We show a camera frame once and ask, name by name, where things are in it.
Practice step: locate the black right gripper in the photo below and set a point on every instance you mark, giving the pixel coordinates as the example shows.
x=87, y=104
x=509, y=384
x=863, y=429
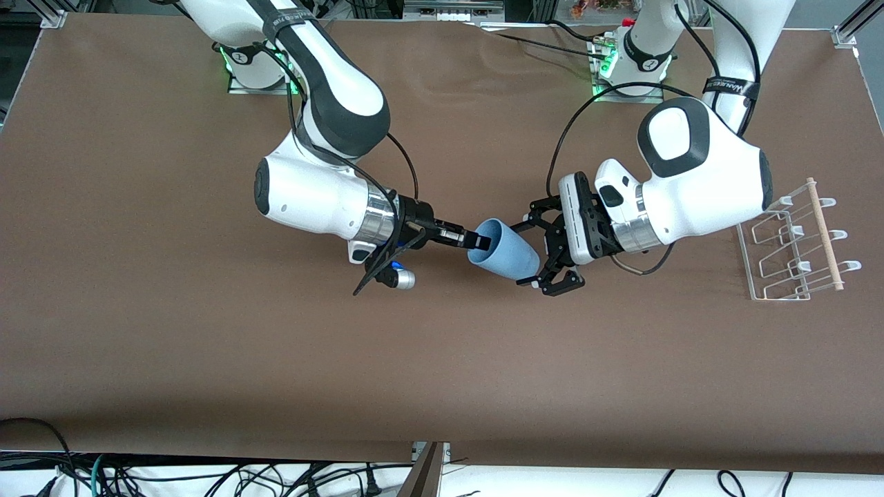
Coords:
x=416, y=215

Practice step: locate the white connector strip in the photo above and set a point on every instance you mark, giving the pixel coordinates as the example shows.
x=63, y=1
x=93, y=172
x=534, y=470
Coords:
x=456, y=15

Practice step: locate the orange background items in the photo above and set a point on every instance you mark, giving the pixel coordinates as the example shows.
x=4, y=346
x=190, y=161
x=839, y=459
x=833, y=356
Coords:
x=594, y=7

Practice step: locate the silver metal bracket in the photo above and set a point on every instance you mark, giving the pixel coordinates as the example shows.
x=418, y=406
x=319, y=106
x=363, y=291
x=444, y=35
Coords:
x=445, y=452

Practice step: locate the brown wooden beam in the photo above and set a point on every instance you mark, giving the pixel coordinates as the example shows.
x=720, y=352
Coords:
x=425, y=476

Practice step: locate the brown table cover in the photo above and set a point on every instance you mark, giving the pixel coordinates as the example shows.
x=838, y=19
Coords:
x=442, y=345

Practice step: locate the blue plastic cup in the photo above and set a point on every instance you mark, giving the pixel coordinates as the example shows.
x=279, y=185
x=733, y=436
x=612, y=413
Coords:
x=507, y=252

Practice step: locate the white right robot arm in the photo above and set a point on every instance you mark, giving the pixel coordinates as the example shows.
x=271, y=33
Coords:
x=311, y=200

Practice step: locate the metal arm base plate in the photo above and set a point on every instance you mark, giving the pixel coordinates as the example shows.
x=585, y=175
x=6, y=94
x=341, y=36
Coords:
x=248, y=88
x=608, y=96

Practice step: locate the aluminium corner bracket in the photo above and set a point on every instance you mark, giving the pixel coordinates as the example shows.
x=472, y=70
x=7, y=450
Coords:
x=846, y=36
x=54, y=19

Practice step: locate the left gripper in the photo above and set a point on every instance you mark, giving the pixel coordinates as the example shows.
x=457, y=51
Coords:
x=599, y=237

